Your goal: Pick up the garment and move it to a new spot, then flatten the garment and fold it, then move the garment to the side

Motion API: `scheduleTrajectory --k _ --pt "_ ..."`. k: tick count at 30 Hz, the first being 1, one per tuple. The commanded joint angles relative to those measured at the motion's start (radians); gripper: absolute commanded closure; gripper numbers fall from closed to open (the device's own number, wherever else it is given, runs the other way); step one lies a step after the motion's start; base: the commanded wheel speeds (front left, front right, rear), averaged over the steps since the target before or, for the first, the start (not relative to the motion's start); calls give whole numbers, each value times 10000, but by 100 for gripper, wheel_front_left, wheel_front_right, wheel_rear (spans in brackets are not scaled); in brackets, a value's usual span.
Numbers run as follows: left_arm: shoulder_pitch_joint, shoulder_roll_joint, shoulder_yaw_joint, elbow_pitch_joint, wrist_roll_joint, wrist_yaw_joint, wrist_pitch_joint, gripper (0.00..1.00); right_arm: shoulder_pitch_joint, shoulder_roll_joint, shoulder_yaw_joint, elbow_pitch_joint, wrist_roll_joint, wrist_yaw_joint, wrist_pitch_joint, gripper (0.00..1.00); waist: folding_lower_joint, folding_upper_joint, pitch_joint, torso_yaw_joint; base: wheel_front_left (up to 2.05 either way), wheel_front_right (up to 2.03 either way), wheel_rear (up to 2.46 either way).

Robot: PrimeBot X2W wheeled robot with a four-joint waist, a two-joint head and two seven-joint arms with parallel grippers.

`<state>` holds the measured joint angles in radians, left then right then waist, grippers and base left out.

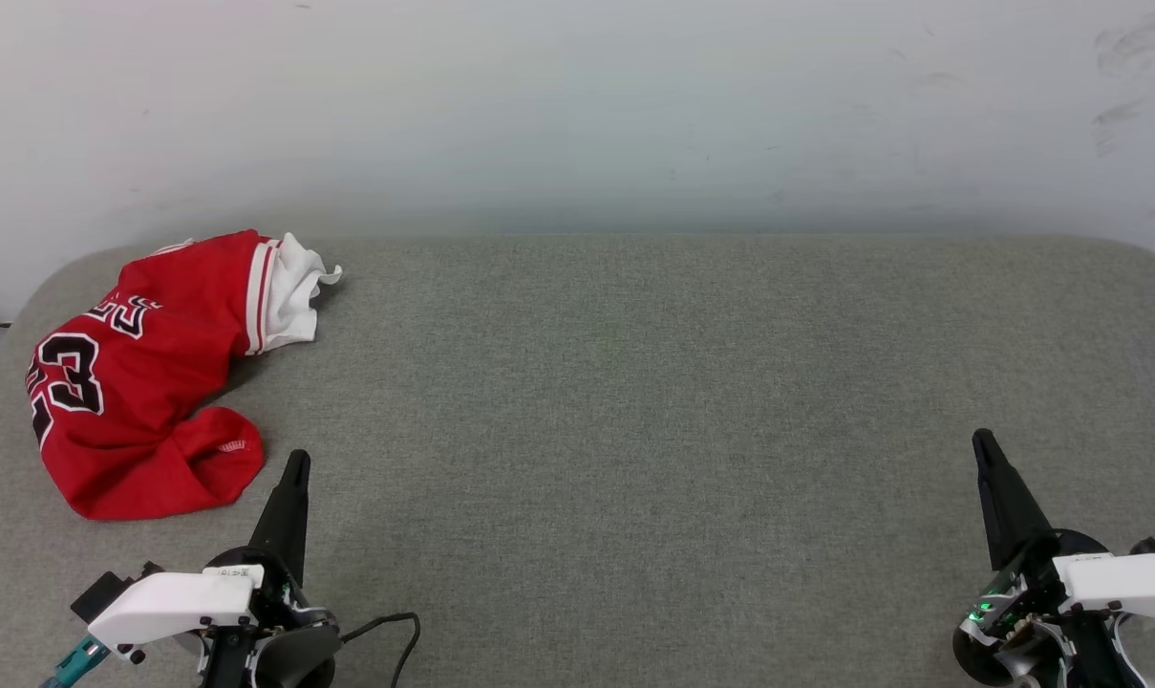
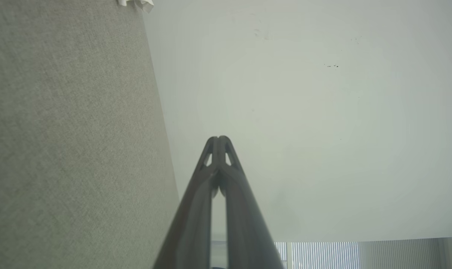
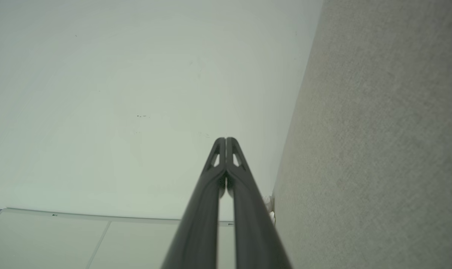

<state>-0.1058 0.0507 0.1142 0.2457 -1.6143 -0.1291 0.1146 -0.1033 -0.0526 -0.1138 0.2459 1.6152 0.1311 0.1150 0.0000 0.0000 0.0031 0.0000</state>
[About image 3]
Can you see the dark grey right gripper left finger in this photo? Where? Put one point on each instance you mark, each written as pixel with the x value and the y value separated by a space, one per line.
pixel 196 231

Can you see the small white crumpled object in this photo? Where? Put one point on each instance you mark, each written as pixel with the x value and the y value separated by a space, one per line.
pixel 271 216

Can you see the grey fabric sofa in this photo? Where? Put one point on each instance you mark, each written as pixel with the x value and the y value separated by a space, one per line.
pixel 379 130

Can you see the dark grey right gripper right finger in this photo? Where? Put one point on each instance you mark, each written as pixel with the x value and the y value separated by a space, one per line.
pixel 255 239

